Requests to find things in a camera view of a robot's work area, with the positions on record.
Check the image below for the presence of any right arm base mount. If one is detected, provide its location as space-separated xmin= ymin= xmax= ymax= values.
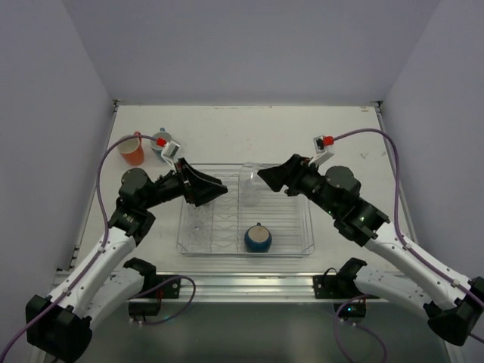
xmin=312 ymin=267 xmax=367 ymax=323

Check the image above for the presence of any light blue floral mug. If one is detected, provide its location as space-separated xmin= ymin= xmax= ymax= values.
xmin=150 ymin=128 xmax=172 ymax=163

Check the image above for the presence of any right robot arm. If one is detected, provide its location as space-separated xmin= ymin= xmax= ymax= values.
xmin=257 ymin=154 xmax=483 ymax=346

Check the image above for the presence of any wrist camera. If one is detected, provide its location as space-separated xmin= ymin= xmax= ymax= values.
xmin=309 ymin=135 xmax=334 ymax=166
xmin=160 ymin=140 xmax=181 ymax=166

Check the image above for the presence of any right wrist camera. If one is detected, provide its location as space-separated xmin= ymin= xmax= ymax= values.
xmin=309 ymin=135 xmax=334 ymax=166

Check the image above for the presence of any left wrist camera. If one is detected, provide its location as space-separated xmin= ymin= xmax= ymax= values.
xmin=160 ymin=140 xmax=181 ymax=166

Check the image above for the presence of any aluminium mounting rail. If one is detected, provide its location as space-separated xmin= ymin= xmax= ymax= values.
xmin=45 ymin=270 xmax=447 ymax=303

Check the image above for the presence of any orange ceramic mug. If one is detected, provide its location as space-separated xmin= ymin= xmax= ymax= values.
xmin=116 ymin=132 xmax=144 ymax=166

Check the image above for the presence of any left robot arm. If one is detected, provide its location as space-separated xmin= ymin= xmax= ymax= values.
xmin=26 ymin=158 xmax=228 ymax=362

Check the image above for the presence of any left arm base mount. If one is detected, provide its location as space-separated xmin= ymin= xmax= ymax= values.
xmin=123 ymin=258 xmax=181 ymax=322

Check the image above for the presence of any clear plastic dish rack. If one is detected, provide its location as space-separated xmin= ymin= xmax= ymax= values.
xmin=177 ymin=163 xmax=315 ymax=257

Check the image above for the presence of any small clear glass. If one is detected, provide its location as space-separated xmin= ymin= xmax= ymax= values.
xmin=187 ymin=203 xmax=212 ymax=225
xmin=240 ymin=181 xmax=259 ymax=207
xmin=188 ymin=222 xmax=210 ymax=245

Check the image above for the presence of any dark blue ribbed mug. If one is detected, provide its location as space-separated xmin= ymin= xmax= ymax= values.
xmin=244 ymin=223 xmax=272 ymax=253

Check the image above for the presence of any large clear glass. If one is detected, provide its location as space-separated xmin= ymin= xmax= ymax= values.
xmin=238 ymin=162 xmax=275 ymax=195

